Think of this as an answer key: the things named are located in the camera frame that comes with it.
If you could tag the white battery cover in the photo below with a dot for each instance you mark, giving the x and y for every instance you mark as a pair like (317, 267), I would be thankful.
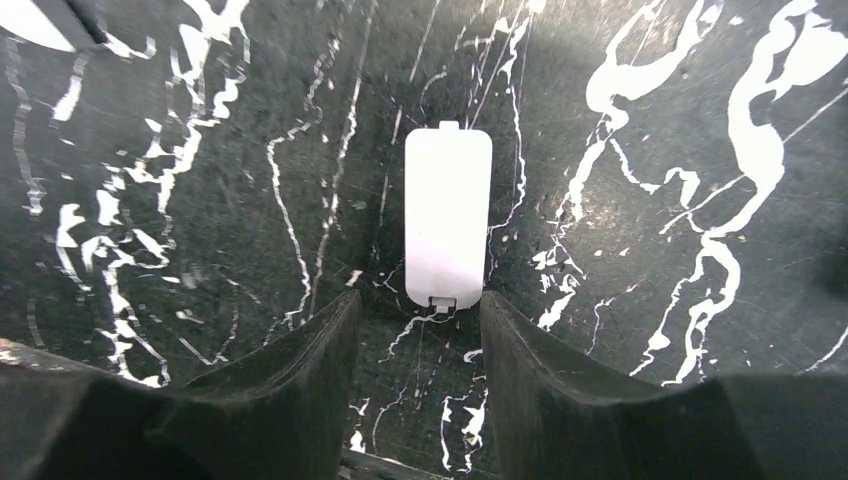
(447, 180)

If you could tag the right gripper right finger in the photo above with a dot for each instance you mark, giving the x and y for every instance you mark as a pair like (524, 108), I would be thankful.
(556, 413)

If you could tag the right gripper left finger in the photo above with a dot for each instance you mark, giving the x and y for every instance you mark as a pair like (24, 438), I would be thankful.
(277, 413)

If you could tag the white remote control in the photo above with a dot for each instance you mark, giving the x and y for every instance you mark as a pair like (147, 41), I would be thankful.
(54, 24)

